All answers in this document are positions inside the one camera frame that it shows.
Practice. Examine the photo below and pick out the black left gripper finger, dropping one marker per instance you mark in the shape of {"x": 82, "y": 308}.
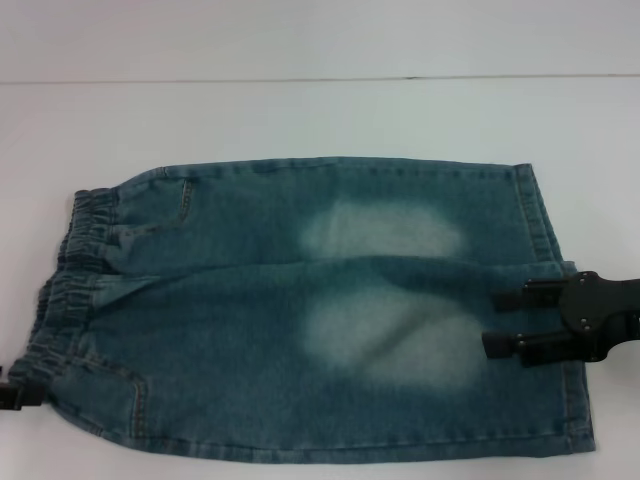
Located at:
{"x": 20, "y": 397}

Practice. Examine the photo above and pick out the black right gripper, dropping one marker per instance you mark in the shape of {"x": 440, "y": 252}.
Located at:
{"x": 595, "y": 310}

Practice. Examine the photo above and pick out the blue denim shorts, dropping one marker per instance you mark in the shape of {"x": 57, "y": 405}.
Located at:
{"x": 280, "y": 320}

